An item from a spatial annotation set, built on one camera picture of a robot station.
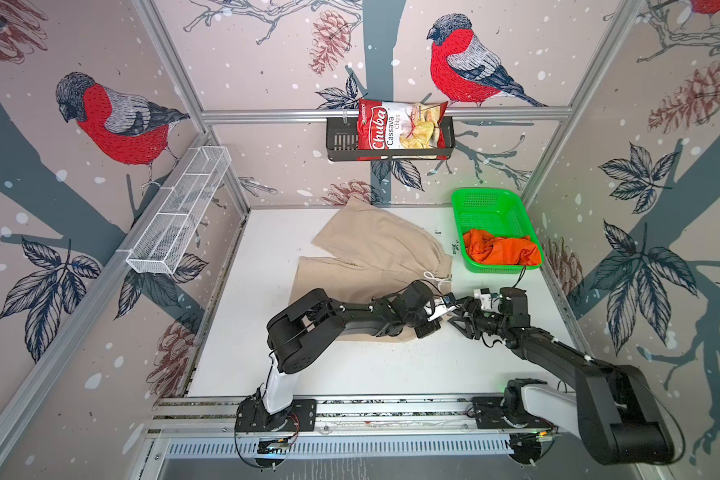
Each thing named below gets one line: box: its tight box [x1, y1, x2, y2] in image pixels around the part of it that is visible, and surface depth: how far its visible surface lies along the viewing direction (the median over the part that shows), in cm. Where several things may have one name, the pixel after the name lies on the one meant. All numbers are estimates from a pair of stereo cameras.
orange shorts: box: [464, 229, 541, 265], surface depth 96 cm
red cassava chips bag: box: [357, 99, 449, 160], surface depth 90 cm
